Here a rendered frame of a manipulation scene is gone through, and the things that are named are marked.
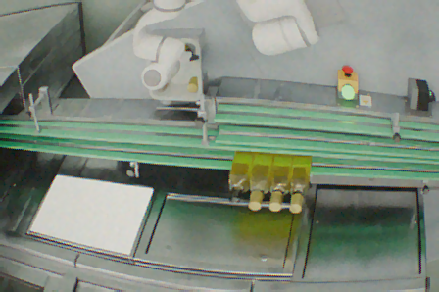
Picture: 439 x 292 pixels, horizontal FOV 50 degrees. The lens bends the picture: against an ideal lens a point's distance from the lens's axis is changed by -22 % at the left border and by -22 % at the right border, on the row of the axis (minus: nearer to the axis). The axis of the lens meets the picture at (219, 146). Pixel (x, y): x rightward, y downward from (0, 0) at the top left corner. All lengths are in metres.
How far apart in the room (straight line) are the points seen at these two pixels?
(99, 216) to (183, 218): 0.28
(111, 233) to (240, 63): 0.67
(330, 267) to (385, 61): 0.68
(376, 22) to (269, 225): 0.74
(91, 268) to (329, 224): 0.76
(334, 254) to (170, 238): 0.50
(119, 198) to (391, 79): 0.99
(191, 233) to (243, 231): 0.15
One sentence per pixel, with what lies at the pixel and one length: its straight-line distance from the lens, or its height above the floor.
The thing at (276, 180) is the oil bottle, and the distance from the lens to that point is 1.61.
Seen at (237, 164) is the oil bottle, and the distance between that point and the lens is 1.67.
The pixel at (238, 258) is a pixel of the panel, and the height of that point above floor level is 1.26.
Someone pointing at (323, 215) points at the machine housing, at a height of 1.02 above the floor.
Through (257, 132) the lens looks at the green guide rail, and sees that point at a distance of 1.73.
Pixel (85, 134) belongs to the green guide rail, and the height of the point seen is 0.95.
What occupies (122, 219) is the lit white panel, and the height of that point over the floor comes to 1.16.
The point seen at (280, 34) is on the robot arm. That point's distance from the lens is 1.35.
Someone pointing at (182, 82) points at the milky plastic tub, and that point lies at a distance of 1.85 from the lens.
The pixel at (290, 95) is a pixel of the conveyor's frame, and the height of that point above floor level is 0.84.
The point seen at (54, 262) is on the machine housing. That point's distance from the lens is 1.72.
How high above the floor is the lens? 2.30
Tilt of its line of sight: 51 degrees down
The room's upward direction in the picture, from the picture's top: 163 degrees counter-clockwise
